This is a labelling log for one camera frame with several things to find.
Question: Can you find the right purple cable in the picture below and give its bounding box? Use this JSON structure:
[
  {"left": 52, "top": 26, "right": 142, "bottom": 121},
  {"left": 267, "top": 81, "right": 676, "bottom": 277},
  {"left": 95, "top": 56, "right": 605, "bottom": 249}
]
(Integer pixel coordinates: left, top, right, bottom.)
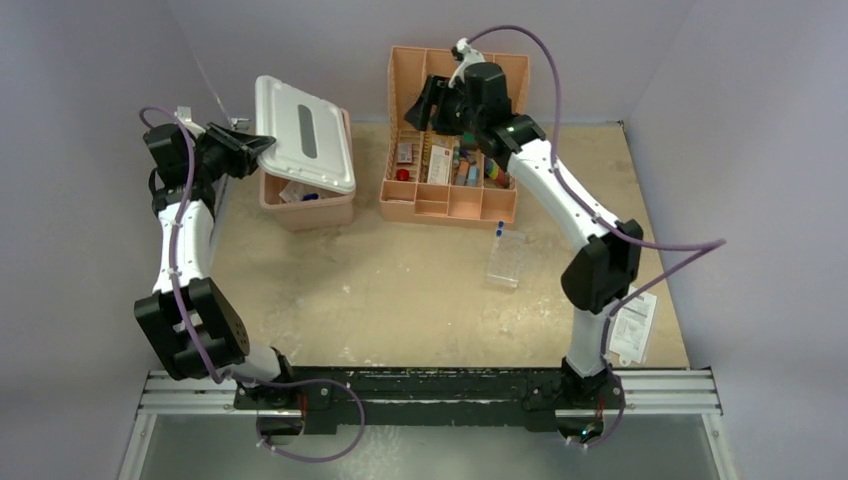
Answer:
[{"left": 453, "top": 25, "right": 727, "bottom": 452}]

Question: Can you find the white plastic lid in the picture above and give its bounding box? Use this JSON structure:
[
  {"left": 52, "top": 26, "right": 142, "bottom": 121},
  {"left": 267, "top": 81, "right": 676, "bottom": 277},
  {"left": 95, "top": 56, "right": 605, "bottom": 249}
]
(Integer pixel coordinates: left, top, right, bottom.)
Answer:
[{"left": 254, "top": 75, "right": 356, "bottom": 195}]

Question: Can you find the pink plastic bin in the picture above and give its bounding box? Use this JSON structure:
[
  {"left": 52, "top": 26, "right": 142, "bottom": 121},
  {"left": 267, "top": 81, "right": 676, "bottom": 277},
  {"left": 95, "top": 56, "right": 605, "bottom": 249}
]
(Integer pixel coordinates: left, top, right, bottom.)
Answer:
[{"left": 258, "top": 109, "right": 357, "bottom": 231}]

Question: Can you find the pink file organizer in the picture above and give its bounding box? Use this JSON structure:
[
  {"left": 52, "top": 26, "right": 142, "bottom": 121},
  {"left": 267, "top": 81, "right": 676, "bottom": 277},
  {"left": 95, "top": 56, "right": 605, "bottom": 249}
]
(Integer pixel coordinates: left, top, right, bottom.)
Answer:
[{"left": 379, "top": 46, "right": 530, "bottom": 228}]

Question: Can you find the white paper box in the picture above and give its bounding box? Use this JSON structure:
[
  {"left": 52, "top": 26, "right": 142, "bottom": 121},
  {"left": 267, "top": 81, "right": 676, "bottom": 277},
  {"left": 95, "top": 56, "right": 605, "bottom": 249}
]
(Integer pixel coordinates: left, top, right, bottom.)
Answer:
[{"left": 427, "top": 145, "right": 453, "bottom": 185}]

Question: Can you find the clear test tube rack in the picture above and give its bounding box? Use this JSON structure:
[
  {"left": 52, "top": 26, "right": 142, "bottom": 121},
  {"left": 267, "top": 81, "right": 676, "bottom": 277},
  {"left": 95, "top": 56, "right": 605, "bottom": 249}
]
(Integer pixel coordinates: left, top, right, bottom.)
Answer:
[{"left": 486, "top": 230, "right": 527, "bottom": 288}]

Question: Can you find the blue eraser block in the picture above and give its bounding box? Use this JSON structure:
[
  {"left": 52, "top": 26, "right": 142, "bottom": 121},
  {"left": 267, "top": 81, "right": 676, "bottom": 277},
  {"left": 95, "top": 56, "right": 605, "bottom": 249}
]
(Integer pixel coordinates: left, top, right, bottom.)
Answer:
[{"left": 466, "top": 166, "right": 479, "bottom": 187}]

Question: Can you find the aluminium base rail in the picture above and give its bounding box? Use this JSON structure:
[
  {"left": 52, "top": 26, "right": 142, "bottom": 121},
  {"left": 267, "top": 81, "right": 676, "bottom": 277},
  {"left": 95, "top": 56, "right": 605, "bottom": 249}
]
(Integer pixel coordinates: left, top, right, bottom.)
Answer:
[{"left": 120, "top": 366, "right": 736, "bottom": 479}]

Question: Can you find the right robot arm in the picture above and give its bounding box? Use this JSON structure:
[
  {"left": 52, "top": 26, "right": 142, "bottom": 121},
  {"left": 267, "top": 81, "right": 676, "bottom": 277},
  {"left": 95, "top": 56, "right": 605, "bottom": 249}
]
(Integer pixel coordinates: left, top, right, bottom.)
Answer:
[{"left": 404, "top": 62, "right": 644, "bottom": 407}]

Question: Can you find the marker pen pack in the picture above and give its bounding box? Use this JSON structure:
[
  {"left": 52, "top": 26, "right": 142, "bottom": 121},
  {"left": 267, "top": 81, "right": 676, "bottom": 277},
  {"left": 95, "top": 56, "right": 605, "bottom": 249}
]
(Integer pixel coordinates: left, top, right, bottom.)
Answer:
[{"left": 484, "top": 157, "right": 511, "bottom": 189}]

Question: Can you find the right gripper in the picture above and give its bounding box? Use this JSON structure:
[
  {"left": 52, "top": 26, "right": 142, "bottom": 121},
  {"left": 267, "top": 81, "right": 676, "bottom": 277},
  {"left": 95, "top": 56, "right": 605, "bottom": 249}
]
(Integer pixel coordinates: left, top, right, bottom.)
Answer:
[{"left": 405, "top": 76, "right": 485, "bottom": 138}]

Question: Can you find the white plastic packet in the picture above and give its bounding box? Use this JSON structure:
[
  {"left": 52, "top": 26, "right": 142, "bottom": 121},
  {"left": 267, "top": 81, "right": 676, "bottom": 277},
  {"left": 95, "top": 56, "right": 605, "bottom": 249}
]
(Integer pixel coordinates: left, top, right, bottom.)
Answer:
[{"left": 279, "top": 181, "right": 314, "bottom": 203}]

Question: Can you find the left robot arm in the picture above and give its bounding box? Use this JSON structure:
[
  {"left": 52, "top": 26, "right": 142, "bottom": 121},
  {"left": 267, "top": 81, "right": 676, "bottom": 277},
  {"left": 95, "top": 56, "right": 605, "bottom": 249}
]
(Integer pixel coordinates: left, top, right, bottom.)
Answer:
[{"left": 134, "top": 123, "right": 298, "bottom": 409}]

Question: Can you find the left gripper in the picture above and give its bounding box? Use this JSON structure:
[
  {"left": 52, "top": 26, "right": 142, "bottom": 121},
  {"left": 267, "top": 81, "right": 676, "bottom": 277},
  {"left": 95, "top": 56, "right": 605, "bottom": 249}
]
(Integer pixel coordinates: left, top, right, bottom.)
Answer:
[{"left": 191, "top": 124, "right": 275, "bottom": 184}]

